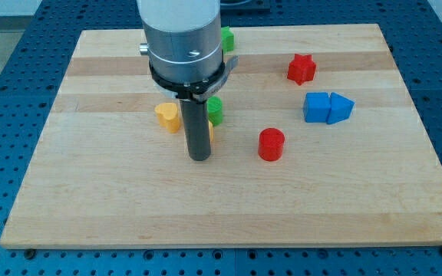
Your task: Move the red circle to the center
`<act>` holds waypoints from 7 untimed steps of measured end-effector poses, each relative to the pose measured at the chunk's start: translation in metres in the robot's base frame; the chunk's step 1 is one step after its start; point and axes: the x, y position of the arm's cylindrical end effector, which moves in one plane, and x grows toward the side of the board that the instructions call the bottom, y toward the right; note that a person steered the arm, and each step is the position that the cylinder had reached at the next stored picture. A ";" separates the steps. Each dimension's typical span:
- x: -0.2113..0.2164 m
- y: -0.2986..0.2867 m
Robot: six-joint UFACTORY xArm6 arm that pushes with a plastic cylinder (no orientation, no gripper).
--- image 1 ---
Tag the red cylinder block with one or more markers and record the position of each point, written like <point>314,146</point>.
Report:
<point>271,144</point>

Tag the green block at back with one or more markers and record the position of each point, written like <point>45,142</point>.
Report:
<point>228,39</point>

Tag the green cylinder block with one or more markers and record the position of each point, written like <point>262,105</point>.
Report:
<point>215,110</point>

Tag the blue cube block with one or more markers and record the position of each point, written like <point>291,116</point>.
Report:
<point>316,107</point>

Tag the wooden board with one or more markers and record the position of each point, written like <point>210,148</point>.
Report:
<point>105,174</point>

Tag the blue triangle block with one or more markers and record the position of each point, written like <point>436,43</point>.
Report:
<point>341,108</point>

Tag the yellow heart block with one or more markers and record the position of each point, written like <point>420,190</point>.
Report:
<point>168,116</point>

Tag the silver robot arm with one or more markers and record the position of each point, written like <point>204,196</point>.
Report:
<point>184,38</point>

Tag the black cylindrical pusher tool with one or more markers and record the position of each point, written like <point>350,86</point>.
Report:
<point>196,128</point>

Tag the yellow block behind tool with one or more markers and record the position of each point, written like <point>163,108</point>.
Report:
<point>211,131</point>

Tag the red star block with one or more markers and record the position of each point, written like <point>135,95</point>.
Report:
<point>301,69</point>

